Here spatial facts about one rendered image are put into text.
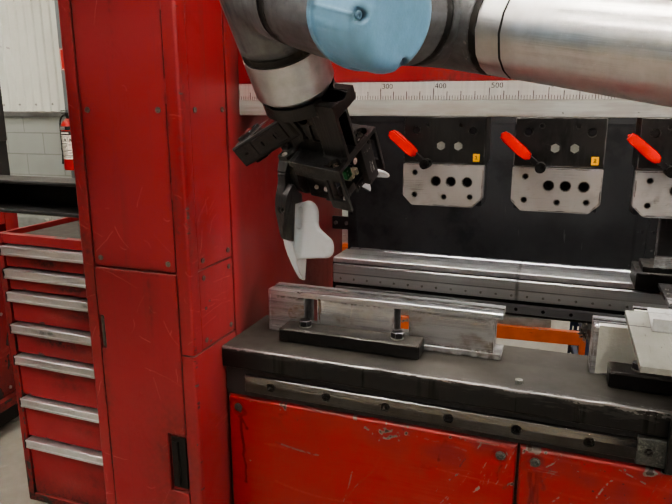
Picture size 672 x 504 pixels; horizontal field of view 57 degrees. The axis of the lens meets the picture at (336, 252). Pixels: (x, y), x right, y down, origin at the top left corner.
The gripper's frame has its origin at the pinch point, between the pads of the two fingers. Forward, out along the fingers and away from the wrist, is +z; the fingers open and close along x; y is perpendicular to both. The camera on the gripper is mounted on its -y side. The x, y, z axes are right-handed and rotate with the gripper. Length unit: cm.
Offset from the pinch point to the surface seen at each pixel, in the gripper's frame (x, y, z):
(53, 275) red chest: 3, -115, 56
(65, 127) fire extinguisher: 201, -493, 210
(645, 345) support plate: 24, 32, 39
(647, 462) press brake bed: 16, 36, 59
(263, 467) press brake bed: -12, -32, 69
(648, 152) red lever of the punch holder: 48, 25, 22
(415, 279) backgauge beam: 42, -22, 65
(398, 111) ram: 44, -18, 17
